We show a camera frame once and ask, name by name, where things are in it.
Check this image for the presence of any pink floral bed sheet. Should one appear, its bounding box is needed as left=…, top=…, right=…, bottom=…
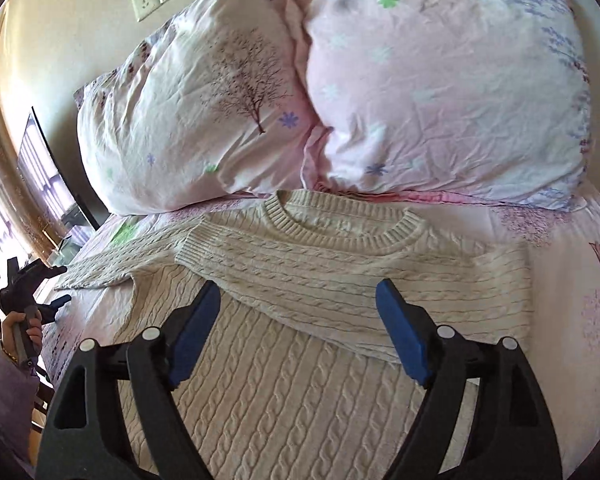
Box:
left=43, top=190, right=600, bottom=474

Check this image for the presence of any person's left hand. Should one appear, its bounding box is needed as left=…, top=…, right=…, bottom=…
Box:
left=1, top=311, right=43, bottom=362

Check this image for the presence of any beige cable-knit sweater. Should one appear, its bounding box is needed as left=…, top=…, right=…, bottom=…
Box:
left=62, top=191, right=533, bottom=479

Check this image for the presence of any floral pink pillow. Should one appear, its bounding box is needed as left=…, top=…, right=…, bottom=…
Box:
left=74, top=0, right=317, bottom=216
left=294, top=0, right=591, bottom=211

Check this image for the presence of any black flat screen television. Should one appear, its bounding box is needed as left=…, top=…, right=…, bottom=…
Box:
left=17, top=107, right=99, bottom=250

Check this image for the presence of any left floral pink pillow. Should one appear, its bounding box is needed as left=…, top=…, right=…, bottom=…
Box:
left=74, top=0, right=317, bottom=216

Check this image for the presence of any left forearm purple sleeve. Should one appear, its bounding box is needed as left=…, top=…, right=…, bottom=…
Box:
left=0, top=343, right=40, bottom=464

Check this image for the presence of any right floral pink pillow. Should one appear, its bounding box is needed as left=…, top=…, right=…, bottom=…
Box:
left=294, top=0, right=591, bottom=211

